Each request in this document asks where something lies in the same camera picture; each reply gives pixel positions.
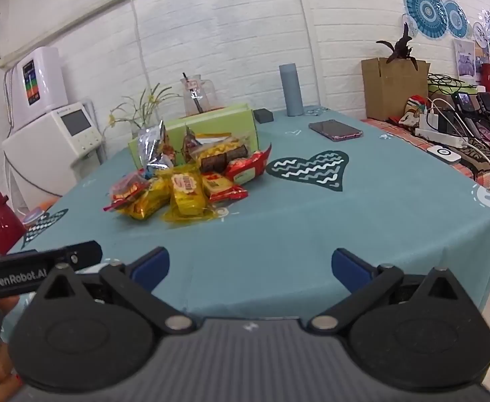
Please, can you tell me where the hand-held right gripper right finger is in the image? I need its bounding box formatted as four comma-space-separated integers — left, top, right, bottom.
307, 248, 472, 336

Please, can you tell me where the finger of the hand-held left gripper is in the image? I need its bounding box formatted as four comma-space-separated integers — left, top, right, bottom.
65, 240, 103, 269

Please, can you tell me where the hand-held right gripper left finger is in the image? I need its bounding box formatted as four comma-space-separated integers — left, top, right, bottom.
31, 247, 197, 336

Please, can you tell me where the pile of assorted snack packets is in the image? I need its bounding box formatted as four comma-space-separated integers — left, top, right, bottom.
103, 119, 273, 229

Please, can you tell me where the red rice cracker packet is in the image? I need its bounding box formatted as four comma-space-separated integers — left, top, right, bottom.
224, 144, 273, 185

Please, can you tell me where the light green cardboard box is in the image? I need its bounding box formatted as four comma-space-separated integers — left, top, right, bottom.
128, 103, 257, 168

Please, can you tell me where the orange plastic tub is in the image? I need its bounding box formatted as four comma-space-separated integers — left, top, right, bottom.
21, 199, 58, 229

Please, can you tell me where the white water dispenser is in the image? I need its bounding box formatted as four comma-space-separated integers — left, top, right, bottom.
1, 102, 104, 211

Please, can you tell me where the smartphone in clear case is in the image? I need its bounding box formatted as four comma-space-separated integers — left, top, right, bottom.
309, 119, 364, 142

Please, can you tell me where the glass vase with yellow flowers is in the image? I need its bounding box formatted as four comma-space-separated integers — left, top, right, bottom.
103, 83, 174, 140

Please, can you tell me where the white power strip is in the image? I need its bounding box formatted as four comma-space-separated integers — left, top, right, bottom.
413, 127, 470, 148

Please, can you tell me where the red plaid cloth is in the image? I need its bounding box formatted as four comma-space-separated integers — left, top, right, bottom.
361, 107, 490, 257

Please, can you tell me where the plush toy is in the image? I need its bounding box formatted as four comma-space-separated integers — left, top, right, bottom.
397, 95, 429, 130

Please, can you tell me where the black straw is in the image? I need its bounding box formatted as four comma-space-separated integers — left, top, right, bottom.
182, 72, 205, 114

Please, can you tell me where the glass pitcher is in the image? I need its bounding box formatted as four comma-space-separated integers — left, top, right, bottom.
181, 73, 217, 118

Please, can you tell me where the brown cardboard box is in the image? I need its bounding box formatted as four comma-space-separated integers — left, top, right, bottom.
361, 57, 431, 120

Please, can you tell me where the grey-blue tumbler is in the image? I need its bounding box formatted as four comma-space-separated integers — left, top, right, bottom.
279, 63, 305, 117

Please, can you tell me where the dark purple plant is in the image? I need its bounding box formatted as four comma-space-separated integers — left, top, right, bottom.
376, 22, 418, 68

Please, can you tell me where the large blue paper fan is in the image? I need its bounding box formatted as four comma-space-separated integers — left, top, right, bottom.
403, 0, 449, 39

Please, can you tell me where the small blue paper fan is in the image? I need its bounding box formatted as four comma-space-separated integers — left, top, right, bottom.
441, 0, 470, 39

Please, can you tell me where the white wall water purifier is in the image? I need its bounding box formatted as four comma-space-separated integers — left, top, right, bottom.
11, 46, 69, 128

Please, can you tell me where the wall photo poster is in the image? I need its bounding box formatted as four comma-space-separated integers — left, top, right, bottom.
453, 39, 477, 79

